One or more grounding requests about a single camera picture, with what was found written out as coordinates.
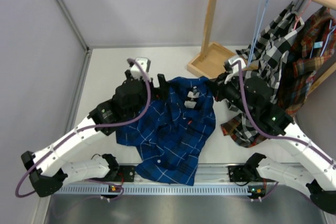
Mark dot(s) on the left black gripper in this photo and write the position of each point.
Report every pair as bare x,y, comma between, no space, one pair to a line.
164,87

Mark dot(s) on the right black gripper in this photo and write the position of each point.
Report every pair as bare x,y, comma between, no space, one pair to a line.
218,86

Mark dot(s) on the blue plaid shirt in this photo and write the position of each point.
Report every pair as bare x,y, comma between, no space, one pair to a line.
174,130

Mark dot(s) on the light blue wire hanger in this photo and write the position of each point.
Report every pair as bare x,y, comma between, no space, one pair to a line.
262,6

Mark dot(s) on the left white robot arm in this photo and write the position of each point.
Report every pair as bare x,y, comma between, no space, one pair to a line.
51,168

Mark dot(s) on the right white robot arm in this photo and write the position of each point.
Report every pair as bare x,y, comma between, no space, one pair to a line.
316,179

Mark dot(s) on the black white checkered shirt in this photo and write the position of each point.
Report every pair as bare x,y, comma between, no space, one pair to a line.
270,54

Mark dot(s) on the red brown plaid shirt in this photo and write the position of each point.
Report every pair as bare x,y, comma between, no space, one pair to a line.
300,71

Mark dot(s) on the blue hanger under red shirt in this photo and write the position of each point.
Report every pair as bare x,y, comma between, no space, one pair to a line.
323,43

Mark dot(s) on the wooden clothes rack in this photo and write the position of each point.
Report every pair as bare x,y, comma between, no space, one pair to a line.
210,61

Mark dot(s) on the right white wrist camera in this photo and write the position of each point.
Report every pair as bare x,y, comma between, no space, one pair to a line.
232,67

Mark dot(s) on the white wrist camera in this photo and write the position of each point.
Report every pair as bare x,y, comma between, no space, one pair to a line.
139,68
232,67

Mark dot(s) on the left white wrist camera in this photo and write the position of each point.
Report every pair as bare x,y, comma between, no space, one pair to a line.
139,68

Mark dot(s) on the aluminium corner frame profile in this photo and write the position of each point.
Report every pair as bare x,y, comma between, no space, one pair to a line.
80,60

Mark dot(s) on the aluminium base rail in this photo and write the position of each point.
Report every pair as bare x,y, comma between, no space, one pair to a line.
185,173

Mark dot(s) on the grey slotted cable duct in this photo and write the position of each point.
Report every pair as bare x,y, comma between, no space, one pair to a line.
130,189

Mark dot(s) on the pink wire hanger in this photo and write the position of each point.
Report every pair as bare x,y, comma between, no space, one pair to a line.
301,14

